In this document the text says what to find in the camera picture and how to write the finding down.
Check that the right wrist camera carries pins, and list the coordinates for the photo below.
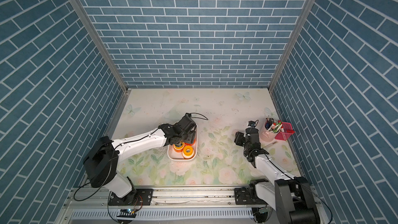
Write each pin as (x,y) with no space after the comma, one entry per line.
(251,125)

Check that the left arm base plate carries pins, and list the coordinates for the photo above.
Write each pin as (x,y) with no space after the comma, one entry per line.
(136,197)

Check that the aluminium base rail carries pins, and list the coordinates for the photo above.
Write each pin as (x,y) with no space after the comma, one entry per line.
(183,196)

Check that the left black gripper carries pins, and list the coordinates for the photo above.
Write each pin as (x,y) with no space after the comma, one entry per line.
(192,136)

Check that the yellow orange tape roll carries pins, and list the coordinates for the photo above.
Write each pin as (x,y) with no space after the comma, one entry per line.
(188,152)

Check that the pink pen cup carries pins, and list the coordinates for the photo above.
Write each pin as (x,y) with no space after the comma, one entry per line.
(269,130)

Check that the yellow black tape roll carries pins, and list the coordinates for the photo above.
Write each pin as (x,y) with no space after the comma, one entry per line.
(179,147)

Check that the white storage box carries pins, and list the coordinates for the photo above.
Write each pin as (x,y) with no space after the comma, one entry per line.
(177,156)

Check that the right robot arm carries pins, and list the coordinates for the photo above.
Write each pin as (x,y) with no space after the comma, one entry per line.
(289,196)

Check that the green circuit board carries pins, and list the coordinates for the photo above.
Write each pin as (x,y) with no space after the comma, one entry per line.
(127,213)

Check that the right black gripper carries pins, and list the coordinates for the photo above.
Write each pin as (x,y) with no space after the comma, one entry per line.
(239,138)

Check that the magenta plastic basket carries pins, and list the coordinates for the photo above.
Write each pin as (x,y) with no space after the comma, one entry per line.
(285,132)

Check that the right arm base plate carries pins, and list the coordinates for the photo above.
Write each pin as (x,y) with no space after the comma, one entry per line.
(242,196)

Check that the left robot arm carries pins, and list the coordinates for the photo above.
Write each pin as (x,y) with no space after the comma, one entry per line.
(101,162)

